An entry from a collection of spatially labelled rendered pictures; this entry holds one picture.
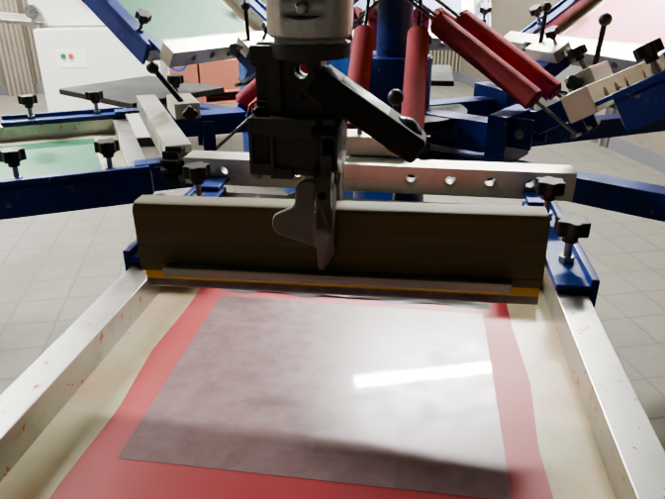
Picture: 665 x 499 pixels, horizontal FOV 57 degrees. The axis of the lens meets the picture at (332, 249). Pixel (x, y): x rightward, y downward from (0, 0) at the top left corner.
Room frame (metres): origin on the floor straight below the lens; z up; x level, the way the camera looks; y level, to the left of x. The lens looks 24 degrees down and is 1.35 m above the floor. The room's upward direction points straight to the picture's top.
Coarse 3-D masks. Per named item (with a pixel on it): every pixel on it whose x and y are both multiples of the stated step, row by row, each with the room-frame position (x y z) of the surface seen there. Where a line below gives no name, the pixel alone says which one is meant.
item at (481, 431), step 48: (384, 336) 0.61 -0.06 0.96; (432, 336) 0.61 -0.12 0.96; (480, 336) 0.61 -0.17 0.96; (336, 384) 0.52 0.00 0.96; (384, 384) 0.52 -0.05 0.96; (432, 384) 0.52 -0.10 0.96; (480, 384) 0.52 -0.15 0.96; (528, 384) 0.52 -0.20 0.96; (336, 432) 0.45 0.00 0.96; (384, 432) 0.45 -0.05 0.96; (432, 432) 0.45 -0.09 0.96; (480, 432) 0.45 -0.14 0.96; (528, 432) 0.45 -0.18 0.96; (336, 480) 0.39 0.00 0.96; (384, 480) 0.39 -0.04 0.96; (432, 480) 0.39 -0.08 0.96; (480, 480) 0.39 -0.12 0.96; (528, 480) 0.39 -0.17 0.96
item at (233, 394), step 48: (192, 336) 0.61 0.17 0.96; (240, 336) 0.61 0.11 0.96; (288, 336) 0.61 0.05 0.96; (336, 336) 0.61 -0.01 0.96; (144, 384) 0.52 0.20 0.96; (192, 384) 0.52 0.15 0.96; (240, 384) 0.52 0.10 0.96; (288, 384) 0.52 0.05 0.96; (144, 432) 0.45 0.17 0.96; (192, 432) 0.45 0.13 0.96; (240, 432) 0.45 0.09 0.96; (288, 432) 0.45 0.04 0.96; (96, 480) 0.39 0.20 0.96; (144, 480) 0.39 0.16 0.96; (192, 480) 0.39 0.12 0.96; (240, 480) 0.39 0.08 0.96; (288, 480) 0.39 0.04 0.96
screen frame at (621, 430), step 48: (144, 288) 0.68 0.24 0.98; (96, 336) 0.56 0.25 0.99; (576, 336) 0.56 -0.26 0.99; (48, 384) 0.47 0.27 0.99; (576, 384) 0.52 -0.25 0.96; (624, 384) 0.47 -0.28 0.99; (0, 432) 0.41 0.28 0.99; (624, 432) 0.41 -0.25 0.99; (0, 480) 0.39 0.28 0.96; (624, 480) 0.36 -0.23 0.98
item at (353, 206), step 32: (160, 224) 0.57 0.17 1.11; (192, 224) 0.57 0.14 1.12; (224, 224) 0.56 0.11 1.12; (256, 224) 0.56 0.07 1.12; (352, 224) 0.54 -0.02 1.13; (384, 224) 0.54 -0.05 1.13; (416, 224) 0.54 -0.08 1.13; (448, 224) 0.53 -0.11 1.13; (480, 224) 0.53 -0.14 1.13; (512, 224) 0.52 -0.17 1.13; (544, 224) 0.52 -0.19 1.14; (160, 256) 0.57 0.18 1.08; (192, 256) 0.57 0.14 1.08; (224, 256) 0.56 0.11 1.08; (256, 256) 0.56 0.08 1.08; (288, 256) 0.55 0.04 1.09; (352, 256) 0.54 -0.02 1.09; (384, 256) 0.54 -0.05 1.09; (416, 256) 0.53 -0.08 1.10; (448, 256) 0.53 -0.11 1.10; (480, 256) 0.53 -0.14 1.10; (512, 256) 0.52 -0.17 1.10; (544, 256) 0.52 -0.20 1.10
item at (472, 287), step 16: (176, 272) 0.56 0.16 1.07; (192, 272) 0.55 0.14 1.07; (208, 272) 0.55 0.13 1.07; (224, 272) 0.55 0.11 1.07; (240, 272) 0.55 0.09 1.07; (256, 272) 0.54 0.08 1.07; (272, 272) 0.54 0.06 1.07; (288, 272) 0.54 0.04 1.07; (304, 272) 0.54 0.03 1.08; (320, 272) 0.54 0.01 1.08; (336, 272) 0.54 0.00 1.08; (352, 272) 0.54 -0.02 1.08; (368, 272) 0.54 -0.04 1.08; (384, 272) 0.54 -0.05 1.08; (416, 288) 0.52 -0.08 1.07; (432, 288) 0.52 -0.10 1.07; (448, 288) 0.52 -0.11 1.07; (464, 288) 0.51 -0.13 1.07; (480, 288) 0.51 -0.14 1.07; (496, 288) 0.51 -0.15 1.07
